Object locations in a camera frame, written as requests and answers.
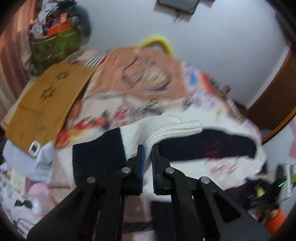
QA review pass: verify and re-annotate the black white striped sweater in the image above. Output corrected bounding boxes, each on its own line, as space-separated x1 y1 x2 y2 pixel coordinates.
57 108 266 192

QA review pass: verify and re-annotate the orange sleeve forearm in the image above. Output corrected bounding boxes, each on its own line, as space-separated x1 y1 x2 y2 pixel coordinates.
264 208 286 237

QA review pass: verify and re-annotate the wooden folding lap desk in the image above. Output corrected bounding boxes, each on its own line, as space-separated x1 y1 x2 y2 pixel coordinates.
5 63 95 156

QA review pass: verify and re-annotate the printed newspaper pattern bedspread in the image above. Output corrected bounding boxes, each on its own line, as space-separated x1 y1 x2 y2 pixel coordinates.
1 47 259 240

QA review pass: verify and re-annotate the striped orange curtain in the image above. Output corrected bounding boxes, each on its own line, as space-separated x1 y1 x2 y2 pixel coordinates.
1 1 36 118

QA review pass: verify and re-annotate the green patterned storage hamper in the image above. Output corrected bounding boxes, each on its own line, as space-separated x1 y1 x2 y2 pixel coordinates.
30 29 81 75

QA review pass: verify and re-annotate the orange box on hamper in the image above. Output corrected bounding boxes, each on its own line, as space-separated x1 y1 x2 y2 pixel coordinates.
47 23 72 37

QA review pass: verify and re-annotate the grey jacket on pile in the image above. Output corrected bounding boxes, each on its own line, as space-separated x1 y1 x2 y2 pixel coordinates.
73 5 92 37

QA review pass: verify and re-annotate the yellow foam padded bed rail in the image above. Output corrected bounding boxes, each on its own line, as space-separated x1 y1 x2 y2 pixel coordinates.
139 36 174 57

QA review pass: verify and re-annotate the small black wall monitor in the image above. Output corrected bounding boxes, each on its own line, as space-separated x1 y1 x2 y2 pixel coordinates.
157 0 200 15

